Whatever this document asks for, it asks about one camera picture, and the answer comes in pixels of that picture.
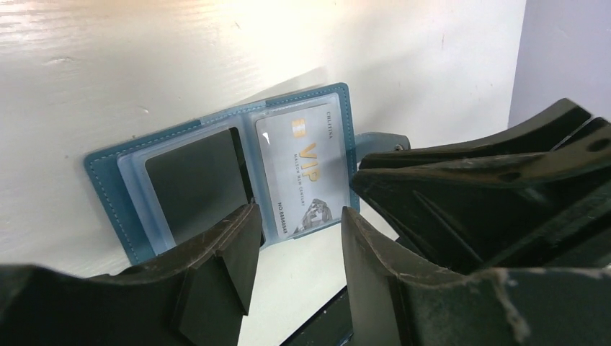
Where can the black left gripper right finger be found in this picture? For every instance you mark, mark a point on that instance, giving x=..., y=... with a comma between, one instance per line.
x=397, y=297

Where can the white printed membership card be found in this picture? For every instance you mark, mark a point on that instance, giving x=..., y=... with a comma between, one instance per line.
x=305, y=166

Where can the blue leather card holder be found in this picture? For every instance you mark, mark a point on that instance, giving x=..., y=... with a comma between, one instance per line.
x=124, y=189

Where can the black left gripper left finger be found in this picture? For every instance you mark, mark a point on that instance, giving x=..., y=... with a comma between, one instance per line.
x=194, y=294

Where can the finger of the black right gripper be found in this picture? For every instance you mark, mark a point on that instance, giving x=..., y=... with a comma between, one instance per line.
x=534, y=195

